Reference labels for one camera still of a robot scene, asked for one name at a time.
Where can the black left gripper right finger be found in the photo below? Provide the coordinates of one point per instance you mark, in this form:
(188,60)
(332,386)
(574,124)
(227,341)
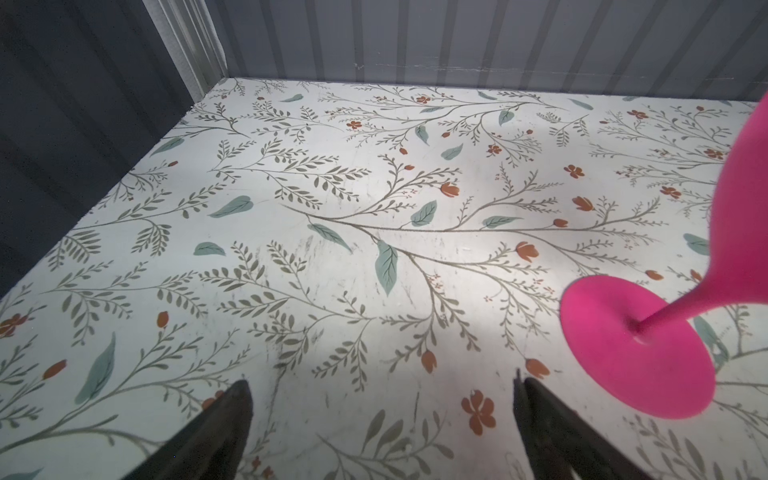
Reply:
(559,444)

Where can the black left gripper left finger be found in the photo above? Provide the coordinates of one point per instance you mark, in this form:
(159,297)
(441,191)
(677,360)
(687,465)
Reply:
(210,446)

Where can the pink wine glass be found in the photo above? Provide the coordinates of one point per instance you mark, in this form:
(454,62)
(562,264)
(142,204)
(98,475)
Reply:
(642,350)

